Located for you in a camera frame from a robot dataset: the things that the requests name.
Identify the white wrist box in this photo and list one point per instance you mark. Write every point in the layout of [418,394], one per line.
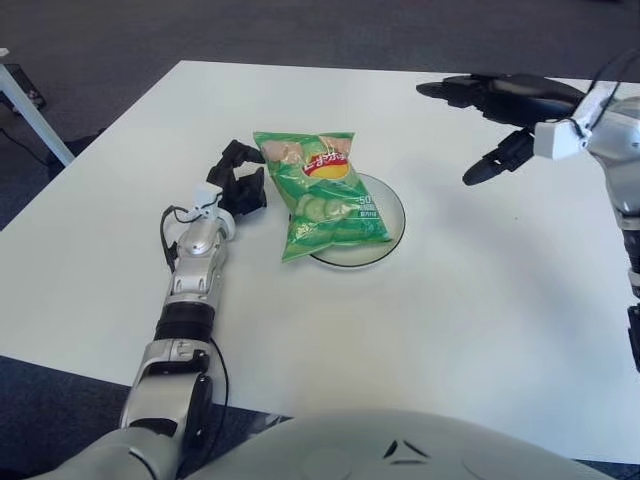
[205,195]
[555,140]

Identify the white plate with black rim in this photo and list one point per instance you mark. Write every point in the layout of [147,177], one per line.
[393,210]

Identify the green potato chips bag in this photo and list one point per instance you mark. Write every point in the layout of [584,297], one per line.
[325,200]

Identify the grey robot torso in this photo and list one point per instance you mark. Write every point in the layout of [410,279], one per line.
[350,445]

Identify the white table leg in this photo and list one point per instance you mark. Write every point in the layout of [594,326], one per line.
[35,115]

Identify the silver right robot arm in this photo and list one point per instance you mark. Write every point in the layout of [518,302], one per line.
[625,165]

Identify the black object on floor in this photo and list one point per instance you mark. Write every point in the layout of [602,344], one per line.
[30,85]

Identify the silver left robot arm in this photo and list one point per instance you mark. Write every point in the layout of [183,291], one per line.
[192,280]

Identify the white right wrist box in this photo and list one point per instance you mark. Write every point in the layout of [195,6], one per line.
[555,140]

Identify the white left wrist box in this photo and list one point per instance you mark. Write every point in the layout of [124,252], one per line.
[205,195]

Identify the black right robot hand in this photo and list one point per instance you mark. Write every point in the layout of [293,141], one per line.
[520,97]

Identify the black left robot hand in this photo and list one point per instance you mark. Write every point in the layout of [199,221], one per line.
[235,192]

